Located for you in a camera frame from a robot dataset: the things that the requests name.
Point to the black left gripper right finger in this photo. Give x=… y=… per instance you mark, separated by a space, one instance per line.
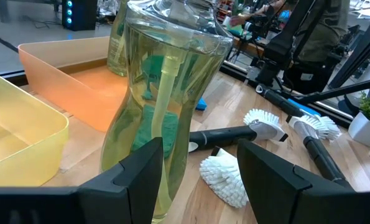
x=281 y=193

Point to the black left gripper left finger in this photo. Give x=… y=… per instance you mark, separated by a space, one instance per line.
x=135 y=186

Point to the light blue wavy sponge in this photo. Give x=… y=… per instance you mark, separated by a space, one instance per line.
x=201 y=104

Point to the clear yellow dish soap bottle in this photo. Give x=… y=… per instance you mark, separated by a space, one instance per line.
x=178 y=77
x=116 y=53

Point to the person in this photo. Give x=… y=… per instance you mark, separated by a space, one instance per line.
x=327 y=37

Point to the black metal stand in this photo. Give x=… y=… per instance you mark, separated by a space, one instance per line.
x=358 y=53

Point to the small potted green plant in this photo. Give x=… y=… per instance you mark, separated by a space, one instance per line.
x=365 y=132

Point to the orange translucent plastic bin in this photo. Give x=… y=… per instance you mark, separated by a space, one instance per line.
x=79 y=93

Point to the yellow translucent plastic bin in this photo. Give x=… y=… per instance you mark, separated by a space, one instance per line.
x=23 y=130

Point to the black computer tower blue lights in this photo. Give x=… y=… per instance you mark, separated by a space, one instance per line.
x=82 y=15

